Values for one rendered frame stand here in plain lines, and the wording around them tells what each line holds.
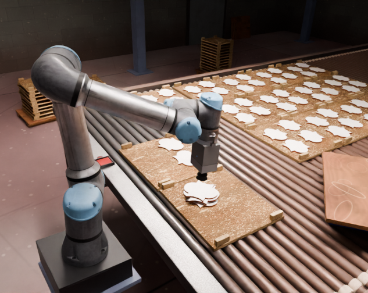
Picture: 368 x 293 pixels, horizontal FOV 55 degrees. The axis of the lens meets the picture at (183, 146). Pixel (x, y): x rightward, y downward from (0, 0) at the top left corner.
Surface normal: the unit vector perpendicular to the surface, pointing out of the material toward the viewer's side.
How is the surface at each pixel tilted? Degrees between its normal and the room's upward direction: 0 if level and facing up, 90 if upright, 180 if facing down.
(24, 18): 90
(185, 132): 88
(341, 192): 0
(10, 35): 90
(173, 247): 0
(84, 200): 6
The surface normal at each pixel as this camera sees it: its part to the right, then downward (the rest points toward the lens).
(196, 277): 0.02, -0.87
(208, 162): 0.45, 0.43
